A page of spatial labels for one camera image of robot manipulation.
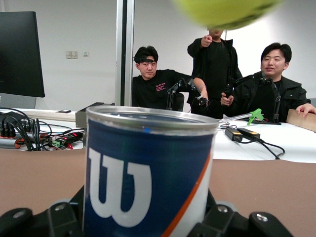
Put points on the power strip with black plugs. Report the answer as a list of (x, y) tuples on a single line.
[(7, 130)]

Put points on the green terminal connector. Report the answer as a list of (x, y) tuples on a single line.
[(58, 143)]

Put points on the blue white tennis ball can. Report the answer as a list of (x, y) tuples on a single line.
[(148, 172)]

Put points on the black adapter with yellow label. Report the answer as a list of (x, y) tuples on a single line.
[(233, 134)]

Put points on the white grey wall pillar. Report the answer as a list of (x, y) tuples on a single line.
[(124, 49)]

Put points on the man with black headband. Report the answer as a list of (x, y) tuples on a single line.
[(153, 91)]

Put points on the beige slatted board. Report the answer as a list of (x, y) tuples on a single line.
[(44, 115)]

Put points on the black chair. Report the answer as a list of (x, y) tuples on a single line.
[(180, 101)]

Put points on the jacket man's left hand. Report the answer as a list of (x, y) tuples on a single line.
[(307, 110)]

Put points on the black computer monitor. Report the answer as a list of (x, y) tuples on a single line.
[(19, 54)]

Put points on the standing man's right hand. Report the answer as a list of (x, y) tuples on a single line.
[(207, 41)]

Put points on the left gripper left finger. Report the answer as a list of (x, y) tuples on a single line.
[(37, 224)]

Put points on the white wall switch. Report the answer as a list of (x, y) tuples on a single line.
[(68, 54), (74, 54)]

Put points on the grey metal box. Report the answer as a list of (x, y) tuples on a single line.
[(81, 118)]

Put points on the standing man in black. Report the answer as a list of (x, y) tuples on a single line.
[(217, 64)]

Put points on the cardboard box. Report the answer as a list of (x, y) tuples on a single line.
[(296, 121)]

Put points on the yellow-green tennis ball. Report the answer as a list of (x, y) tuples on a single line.
[(222, 12)]

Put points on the man in black jacket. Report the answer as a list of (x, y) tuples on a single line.
[(291, 93)]

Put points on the jacket man's right hand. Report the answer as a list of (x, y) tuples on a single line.
[(226, 100)]

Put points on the black phone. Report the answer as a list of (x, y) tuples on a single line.
[(63, 111)]

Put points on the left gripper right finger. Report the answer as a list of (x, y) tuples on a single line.
[(234, 224)]

